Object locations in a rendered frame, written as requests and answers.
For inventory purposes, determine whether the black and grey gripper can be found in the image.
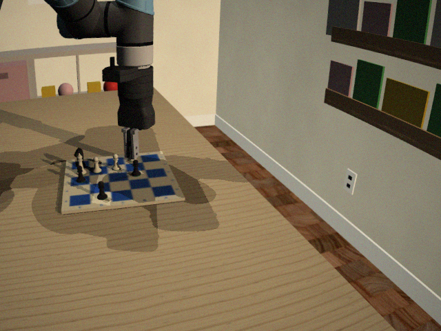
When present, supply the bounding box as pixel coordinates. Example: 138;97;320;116
102;45;155;159

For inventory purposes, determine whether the blue and cream chessboard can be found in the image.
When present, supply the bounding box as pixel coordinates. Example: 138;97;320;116
61;151;185;214

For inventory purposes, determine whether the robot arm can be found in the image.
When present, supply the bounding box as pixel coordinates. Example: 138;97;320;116
44;0;154;47

